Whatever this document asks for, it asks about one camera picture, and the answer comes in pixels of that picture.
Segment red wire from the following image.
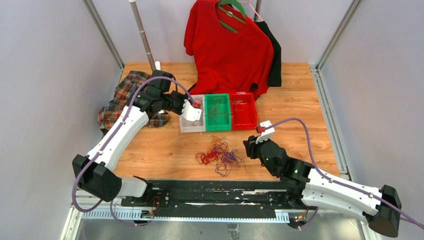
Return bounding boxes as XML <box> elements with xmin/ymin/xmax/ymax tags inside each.
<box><xmin>191</xmin><ymin>97</ymin><xmax>204</xmax><ymax>128</ymax></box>

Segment coloured wire bundle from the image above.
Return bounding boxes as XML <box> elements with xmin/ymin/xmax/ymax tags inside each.
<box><xmin>194</xmin><ymin>135</ymin><xmax>243</xmax><ymax>178</ymax></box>

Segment orange wires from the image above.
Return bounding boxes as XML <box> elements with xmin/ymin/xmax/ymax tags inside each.
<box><xmin>207</xmin><ymin>96</ymin><xmax>230</xmax><ymax>121</ymax></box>

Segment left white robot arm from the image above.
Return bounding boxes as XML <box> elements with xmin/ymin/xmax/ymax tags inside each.
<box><xmin>72</xmin><ymin>70</ymin><xmax>203</xmax><ymax>207</ymax></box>

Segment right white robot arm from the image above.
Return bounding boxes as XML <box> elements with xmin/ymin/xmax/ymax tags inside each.
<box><xmin>243</xmin><ymin>135</ymin><xmax>402</xmax><ymax>238</ymax></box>

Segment white plastic bin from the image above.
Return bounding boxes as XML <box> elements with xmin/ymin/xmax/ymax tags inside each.
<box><xmin>179</xmin><ymin>94</ymin><xmax>206</xmax><ymax>133</ymax></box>

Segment red plastic bin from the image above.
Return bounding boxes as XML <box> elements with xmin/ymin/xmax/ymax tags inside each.
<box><xmin>229</xmin><ymin>92</ymin><xmax>258</xmax><ymax>131</ymax></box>

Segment green plastic bin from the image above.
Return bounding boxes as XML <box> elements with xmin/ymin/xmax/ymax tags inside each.
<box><xmin>204</xmin><ymin>93</ymin><xmax>232</xmax><ymax>132</ymax></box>

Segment plaid flannel shirt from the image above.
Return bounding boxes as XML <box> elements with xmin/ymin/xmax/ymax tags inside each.
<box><xmin>97</xmin><ymin>71</ymin><xmax>151</xmax><ymax>135</ymax></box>

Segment red t-shirt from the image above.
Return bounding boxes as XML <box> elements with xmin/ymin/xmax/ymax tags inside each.
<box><xmin>183</xmin><ymin>0</ymin><xmax>274</xmax><ymax>98</ymax></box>

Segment black t-shirt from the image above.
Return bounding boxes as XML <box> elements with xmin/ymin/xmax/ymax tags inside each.
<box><xmin>255</xmin><ymin>21</ymin><xmax>282</xmax><ymax>88</ymax></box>

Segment metal rack pole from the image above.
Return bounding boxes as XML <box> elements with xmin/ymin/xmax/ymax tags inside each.
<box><xmin>128</xmin><ymin>0</ymin><xmax>157</xmax><ymax>71</ymax></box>

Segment green clothes hanger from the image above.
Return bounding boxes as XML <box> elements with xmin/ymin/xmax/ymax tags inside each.
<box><xmin>215</xmin><ymin>0</ymin><xmax>248</xmax><ymax>34</ymax></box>

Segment pink clothes hanger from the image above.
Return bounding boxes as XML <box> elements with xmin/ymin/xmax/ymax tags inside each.
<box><xmin>239</xmin><ymin>0</ymin><xmax>264</xmax><ymax>22</ymax></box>

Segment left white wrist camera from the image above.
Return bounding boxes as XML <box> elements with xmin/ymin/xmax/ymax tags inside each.
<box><xmin>180</xmin><ymin>99</ymin><xmax>203</xmax><ymax>122</ymax></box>

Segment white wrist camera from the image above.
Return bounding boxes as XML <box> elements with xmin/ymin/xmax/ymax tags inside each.
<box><xmin>255</xmin><ymin>120</ymin><xmax>275</xmax><ymax>144</ymax></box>
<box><xmin>180</xmin><ymin>99</ymin><xmax>203</xmax><ymax>122</ymax></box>

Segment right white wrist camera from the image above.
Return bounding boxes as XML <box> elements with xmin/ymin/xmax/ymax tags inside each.
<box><xmin>255</xmin><ymin>120</ymin><xmax>275</xmax><ymax>144</ymax></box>

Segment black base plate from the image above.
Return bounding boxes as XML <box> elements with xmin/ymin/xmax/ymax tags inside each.
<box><xmin>118</xmin><ymin>179</ymin><xmax>307</xmax><ymax>220</ymax></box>

